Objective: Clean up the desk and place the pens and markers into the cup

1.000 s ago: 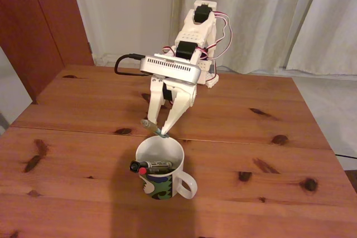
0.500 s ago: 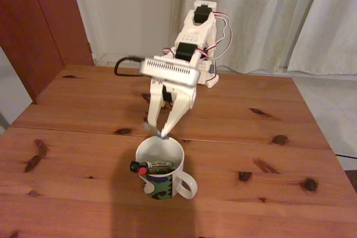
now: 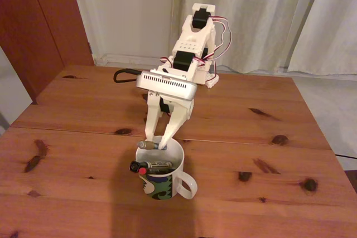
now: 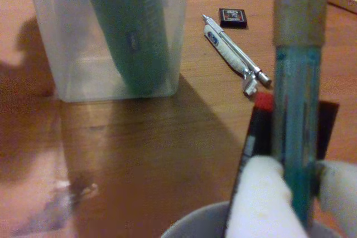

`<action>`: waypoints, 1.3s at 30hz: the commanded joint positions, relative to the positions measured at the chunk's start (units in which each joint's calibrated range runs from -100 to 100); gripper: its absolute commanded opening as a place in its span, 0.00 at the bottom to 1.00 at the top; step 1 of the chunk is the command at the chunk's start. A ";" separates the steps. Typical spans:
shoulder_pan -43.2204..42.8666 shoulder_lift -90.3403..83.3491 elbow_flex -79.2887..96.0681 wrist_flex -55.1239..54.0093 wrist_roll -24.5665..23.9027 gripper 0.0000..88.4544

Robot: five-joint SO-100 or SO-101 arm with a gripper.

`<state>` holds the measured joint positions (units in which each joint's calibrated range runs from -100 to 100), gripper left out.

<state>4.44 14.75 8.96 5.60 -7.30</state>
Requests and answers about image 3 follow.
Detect green pen clear tip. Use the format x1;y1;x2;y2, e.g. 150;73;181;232
138;140;168;151

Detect white marker black cap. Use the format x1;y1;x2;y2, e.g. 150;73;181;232
129;159;173;174

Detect black pen red tip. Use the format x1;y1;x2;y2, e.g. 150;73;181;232
138;167;177;176

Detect white mug green blue pattern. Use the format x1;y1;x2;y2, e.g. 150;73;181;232
135;136;199;200

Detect white curtain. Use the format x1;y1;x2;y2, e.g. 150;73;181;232
168;0;327;75
286;0;357;76

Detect brown wooden door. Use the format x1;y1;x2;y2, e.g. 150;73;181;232
0;0;94;105

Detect silver camera box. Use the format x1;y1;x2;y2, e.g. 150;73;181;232
136;68;198;101

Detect black camera cable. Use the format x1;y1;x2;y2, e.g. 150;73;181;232
112;67;142;85

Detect red white servo wires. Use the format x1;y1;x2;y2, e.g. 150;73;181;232
160;14;234;69

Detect black floor cable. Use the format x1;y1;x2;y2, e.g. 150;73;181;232
334;152;357;160

